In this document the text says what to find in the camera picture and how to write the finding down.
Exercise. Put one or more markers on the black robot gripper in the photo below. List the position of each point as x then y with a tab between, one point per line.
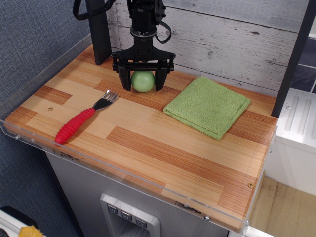
143	56

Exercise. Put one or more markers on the green ball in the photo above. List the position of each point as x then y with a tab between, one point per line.
142	81

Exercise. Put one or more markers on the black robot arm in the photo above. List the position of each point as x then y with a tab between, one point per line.
145	15

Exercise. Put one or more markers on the green folded cloth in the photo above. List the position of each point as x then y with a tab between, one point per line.
207	107

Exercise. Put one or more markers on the grey toy fridge cabinet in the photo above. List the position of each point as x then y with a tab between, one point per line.
83	188

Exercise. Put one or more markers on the white toy sink counter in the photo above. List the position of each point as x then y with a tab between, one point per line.
292	156

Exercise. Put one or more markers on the yellow object at corner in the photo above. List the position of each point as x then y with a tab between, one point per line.
30	231

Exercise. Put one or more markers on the black white object at corner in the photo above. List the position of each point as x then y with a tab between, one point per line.
12	220

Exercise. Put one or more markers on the left black vertical post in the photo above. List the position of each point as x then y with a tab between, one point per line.
100	36

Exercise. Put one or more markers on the black vertical post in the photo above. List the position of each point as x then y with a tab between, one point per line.
295	57
100	36

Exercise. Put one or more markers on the red handled metal fork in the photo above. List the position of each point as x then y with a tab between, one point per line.
71	127

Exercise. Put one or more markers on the right black vertical post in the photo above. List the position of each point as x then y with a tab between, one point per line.
295	57

